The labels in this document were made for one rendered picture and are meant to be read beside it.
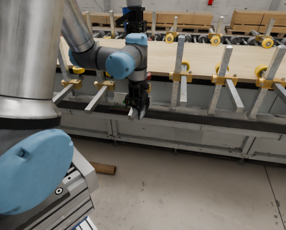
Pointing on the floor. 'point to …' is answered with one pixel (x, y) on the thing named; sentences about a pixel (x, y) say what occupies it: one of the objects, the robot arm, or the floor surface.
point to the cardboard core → (110, 169)
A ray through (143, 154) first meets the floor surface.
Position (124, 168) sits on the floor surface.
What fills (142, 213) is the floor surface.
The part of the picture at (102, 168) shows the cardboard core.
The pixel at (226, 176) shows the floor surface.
